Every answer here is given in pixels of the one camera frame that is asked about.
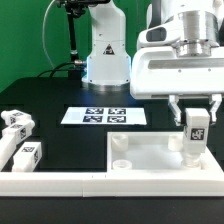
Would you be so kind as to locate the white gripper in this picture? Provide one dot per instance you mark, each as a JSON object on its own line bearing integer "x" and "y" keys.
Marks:
{"x": 158, "y": 72}

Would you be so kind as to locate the white square tabletop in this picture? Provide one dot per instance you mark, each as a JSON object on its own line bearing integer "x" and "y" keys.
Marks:
{"x": 155, "y": 151}

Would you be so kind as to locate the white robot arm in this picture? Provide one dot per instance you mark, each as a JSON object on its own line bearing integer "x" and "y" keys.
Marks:
{"x": 179, "y": 54}

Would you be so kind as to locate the white U-shaped fence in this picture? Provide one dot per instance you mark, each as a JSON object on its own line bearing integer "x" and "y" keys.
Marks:
{"x": 111, "y": 183}

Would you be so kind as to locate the white marker sheet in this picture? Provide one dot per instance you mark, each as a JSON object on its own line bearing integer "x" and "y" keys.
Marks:
{"x": 104, "y": 116}

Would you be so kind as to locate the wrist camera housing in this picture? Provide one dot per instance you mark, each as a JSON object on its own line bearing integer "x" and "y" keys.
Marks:
{"x": 161, "y": 35}

